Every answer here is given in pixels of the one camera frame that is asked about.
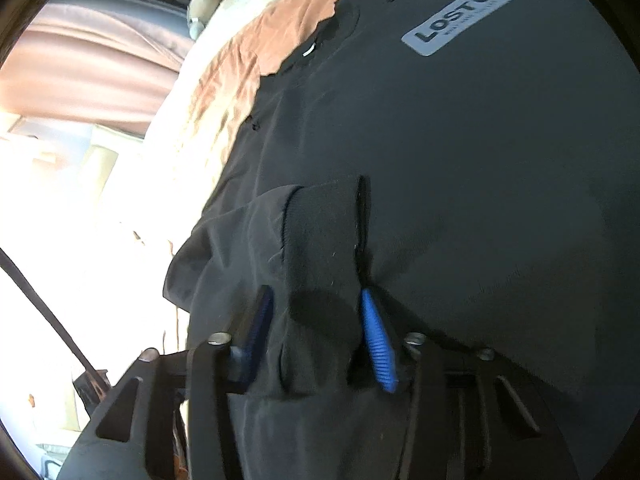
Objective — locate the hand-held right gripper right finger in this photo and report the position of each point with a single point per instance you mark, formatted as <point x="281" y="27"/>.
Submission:
<point x="376" y="340"/>

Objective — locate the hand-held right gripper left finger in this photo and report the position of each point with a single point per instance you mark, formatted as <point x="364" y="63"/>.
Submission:
<point x="262" y="316"/>

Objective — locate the black shirt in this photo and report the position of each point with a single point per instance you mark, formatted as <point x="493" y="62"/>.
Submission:
<point x="450" y="160"/>

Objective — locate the cream blanket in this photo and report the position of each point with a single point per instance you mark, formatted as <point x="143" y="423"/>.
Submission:
<point x="200" y="75"/>

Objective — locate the brown blanket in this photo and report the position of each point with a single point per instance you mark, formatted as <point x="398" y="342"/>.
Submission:
<point x="260" y="55"/>

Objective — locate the pink curtain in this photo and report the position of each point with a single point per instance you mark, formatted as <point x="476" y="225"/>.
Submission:
<point x="95" y="70"/>

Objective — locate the grey stuffed toy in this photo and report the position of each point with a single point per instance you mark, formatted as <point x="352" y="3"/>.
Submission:
<point x="209" y="1"/>

